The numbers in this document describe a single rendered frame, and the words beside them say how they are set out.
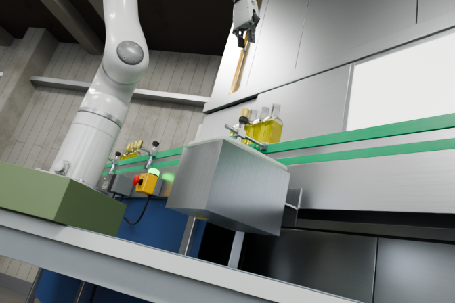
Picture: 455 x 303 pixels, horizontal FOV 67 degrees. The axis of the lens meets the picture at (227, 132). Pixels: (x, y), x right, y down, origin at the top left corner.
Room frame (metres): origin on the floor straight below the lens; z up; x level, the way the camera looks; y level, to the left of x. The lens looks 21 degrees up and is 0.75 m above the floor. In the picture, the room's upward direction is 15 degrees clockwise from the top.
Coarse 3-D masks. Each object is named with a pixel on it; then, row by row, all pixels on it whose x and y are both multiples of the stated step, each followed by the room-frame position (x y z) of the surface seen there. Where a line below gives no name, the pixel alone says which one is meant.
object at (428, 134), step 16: (368, 128) 0.73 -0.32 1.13; (384, 128) 0.70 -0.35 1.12; (400, 128) 0.67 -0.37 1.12; (416, 128) 0.64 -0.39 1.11; (432, 128) 0.61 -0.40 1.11; (448, 128) 0.59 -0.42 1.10; (272, 144) 1.00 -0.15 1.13; (288, 144) 0.94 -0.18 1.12; (304, 144) 0.89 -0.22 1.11; (320, 144) 0.85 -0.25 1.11; (336, 144) 0.81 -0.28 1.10; (352, 144) 0.77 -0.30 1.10; (368, 144) 0.73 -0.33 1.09; (384, 144) 0.70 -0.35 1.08; (400, 144) 0.67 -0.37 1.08; (416, 144) 0.64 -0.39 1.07; (432, 144) 0.61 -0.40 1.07; (448, 144) 0.59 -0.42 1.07; (288, 160) 0.93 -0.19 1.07; (304, 160) 0.88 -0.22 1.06; (320, 160) 0.84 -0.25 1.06
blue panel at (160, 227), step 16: (128, 208) 1.55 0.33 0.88; (160, 208) 1.30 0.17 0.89; (128, 224) 1.50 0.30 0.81; (144, 224) 1.38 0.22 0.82; (160, 224) 1.27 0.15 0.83; (176, 224) 1.18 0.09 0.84; (128, 240) 1.46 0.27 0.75; (144, 240) 1.34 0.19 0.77; (160, 240) 1.24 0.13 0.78; (176, 240) 1.16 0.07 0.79; (192, 256) 1.06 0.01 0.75
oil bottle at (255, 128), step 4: (256, 120) 1.12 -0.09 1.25; (260, 120) 1.10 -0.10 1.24; (252, 124) 1.13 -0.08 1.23; (256, 124) 1.11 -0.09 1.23; (260, 124) 1.10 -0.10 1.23; (252, 128) 1.13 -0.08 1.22; (256, 128) 1.11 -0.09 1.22; (260, 128) 1.10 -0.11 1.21; (252, 132) 1.12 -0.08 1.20; (256, 132) 1.10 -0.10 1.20; (252, 136) 1.12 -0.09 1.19; (256, 136) 1.10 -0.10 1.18
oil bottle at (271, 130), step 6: (264, 120) 1.08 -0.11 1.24; (270, 120) 1.05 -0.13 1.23; (276, 120) 1.05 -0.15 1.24; (264, 126) 1.07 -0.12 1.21; (270, 126) 1.05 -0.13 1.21; (276, 126) 1.06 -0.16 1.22; (282, 126) 1.07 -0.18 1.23; (264, 132) 1.07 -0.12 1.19; (270, 132) 1.05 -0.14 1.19; (276, 132) 1.06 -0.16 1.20; (264, 138) 1.06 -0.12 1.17; (270, 138) 1.05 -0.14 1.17; (276, 138) 1.06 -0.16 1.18
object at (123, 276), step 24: (0, 240) 0.86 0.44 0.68; (24, 240) 0.84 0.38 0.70; (48, 240) 0.83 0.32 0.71; (48, 264) 0.82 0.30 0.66; (72, 264) 0.80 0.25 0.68; (96, 264) 0.79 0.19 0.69; (120, 264) 0.77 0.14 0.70; (120, 288) 0.77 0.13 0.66; (144, 288) 0.75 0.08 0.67; (168, 288) 0.74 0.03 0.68; (192, 288) 0.73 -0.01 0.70; (216, 288) 0.71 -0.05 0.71
